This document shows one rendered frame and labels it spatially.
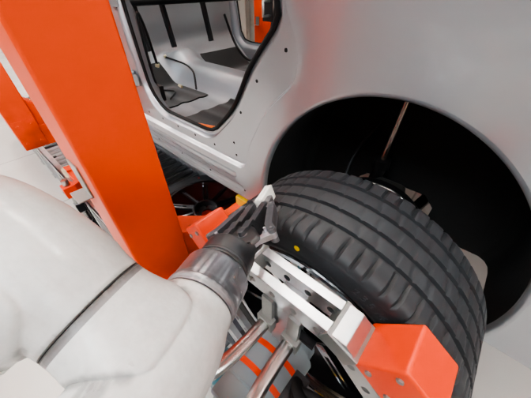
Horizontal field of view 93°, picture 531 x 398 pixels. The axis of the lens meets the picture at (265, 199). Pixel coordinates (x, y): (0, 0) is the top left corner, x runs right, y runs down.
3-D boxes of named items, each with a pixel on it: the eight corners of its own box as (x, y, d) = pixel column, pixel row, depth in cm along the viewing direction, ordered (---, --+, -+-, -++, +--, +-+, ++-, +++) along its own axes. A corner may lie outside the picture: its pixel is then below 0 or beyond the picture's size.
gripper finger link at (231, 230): (239, 253, 40) (231, 254, 40) (260, 215, 49) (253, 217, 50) (229, 234, 38) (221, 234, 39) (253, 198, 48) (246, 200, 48)
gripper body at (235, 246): (205, 290, 37) (231, 250, 45) (256, 291, 34) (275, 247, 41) (182, 250, 34) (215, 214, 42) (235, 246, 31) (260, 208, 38)
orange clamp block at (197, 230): (244, 238, 57) (222, 205, 56) (217, 260, 52) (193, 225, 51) (231, 242, 62) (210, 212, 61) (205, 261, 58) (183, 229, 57)
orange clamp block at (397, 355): (401, 356, 40) (461, 366, 33) (381, 403, 36) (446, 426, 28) (373, 321, 40) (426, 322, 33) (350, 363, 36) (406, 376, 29)
